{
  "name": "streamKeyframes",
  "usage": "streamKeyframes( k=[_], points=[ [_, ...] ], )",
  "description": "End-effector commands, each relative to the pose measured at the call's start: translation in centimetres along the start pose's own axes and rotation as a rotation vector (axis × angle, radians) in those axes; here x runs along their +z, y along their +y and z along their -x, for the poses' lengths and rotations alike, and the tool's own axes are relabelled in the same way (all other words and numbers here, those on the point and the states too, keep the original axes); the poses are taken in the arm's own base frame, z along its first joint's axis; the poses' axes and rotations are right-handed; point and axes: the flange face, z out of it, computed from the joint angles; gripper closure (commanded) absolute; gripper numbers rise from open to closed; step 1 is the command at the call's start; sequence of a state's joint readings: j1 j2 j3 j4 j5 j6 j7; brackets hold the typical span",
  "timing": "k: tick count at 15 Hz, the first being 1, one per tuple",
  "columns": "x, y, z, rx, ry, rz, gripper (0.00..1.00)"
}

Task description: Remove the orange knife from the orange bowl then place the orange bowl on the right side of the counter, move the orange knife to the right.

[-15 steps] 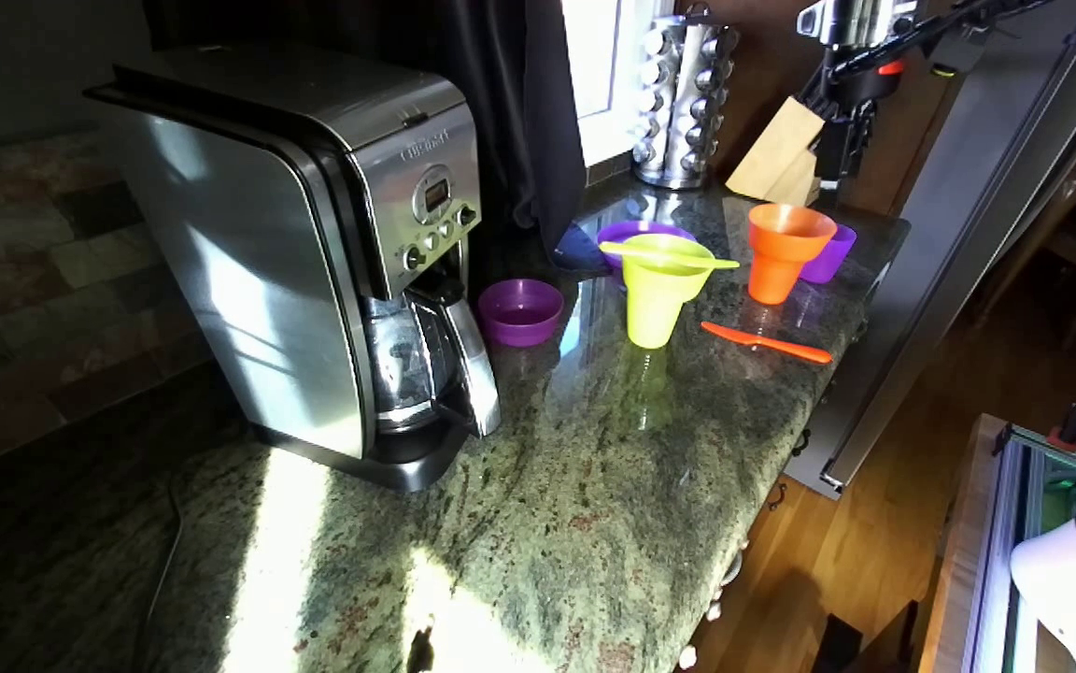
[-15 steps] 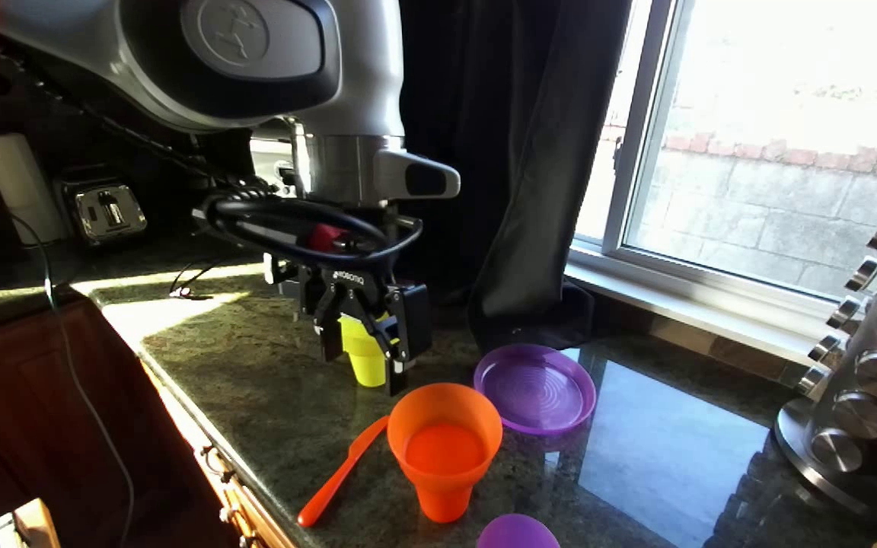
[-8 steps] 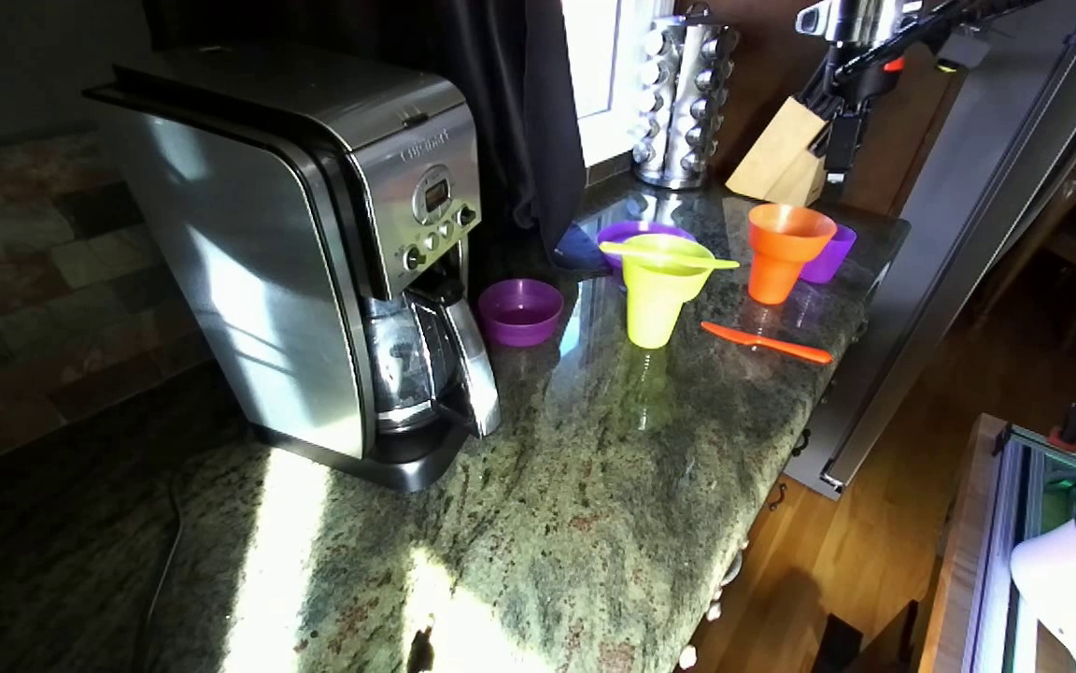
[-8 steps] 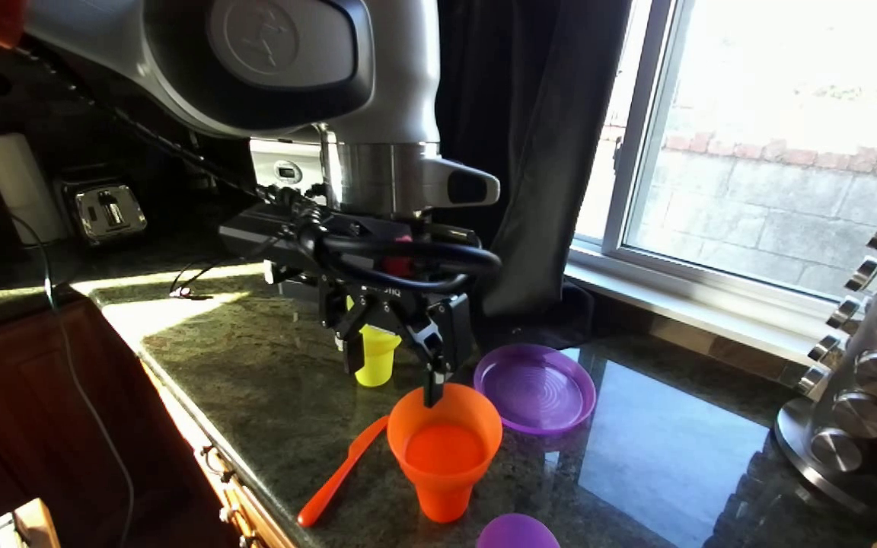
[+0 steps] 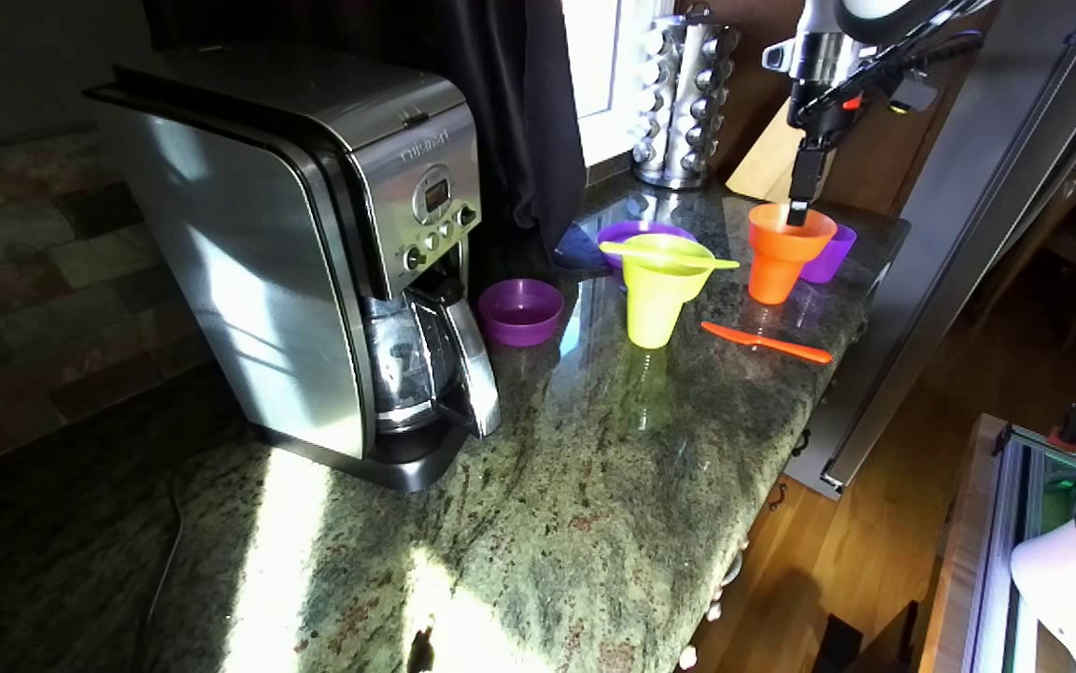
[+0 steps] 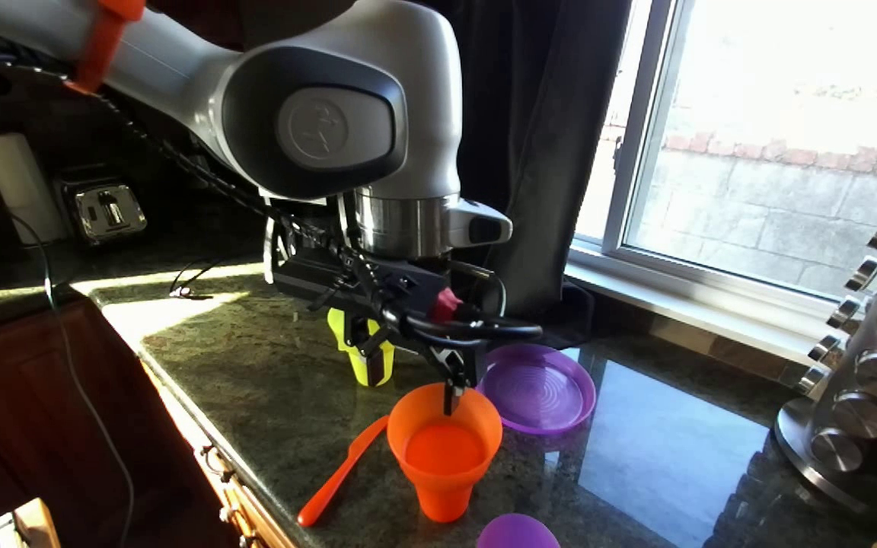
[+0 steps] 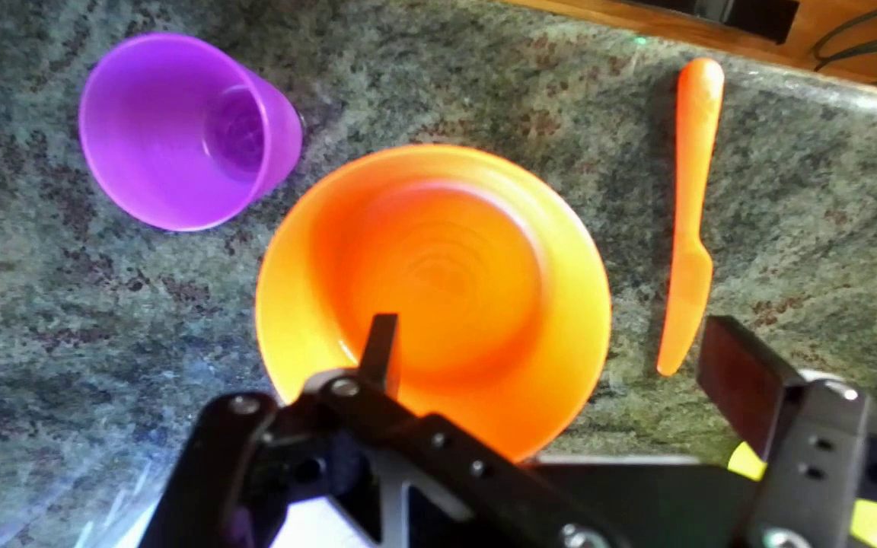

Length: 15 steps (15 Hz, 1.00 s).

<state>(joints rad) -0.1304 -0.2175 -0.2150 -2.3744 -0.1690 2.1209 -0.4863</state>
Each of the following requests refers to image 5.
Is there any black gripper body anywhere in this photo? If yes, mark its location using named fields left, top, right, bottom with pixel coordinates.
left=787, top=71, right=872, bottom=164

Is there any wooden knife block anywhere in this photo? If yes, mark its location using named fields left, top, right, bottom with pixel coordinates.
left=725, top=104, right=807, bottom=210

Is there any yellow-green plastic knife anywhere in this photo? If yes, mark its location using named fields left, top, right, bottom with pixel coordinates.
left=599, top=239, right=744, bottom=273

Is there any purple plastic cup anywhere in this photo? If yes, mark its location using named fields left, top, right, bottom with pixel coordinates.
left=475, top=273, right=567, bottom=352
left=800, top=221, right=863, bottom=290

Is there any chrome spice rack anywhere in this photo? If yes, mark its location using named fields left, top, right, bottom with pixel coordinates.
left=629, top=8, right=744, bottom=193

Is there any stainless steel refrigerator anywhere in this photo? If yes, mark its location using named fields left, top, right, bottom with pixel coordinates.
left=785, top=0, right=1076, bottom=502

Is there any yellow-green plastic cup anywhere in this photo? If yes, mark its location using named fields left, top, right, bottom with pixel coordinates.
left=623, top=290, right=693, bottom=355

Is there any bright window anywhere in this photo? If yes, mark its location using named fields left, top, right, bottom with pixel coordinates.
left=556, top=0, right=679, bottom=172

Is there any metal framed glass cabinet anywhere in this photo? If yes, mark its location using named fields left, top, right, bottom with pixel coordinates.
left=922, top=412, right=1076, bottom=673

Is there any glass coffee carafe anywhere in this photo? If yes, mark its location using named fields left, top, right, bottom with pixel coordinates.
left=365, top=290, right=504, bottom=441

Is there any black box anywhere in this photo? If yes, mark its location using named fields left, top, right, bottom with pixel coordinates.
left=812, top=598, right=927, bottom=673

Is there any white and black device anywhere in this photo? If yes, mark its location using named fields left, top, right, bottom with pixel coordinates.
left=1009, top=472, right=1076, bottom=673

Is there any stainless steel coffee maker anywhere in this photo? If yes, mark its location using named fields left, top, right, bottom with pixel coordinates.
left=83, top=41, right=504, bottom=498

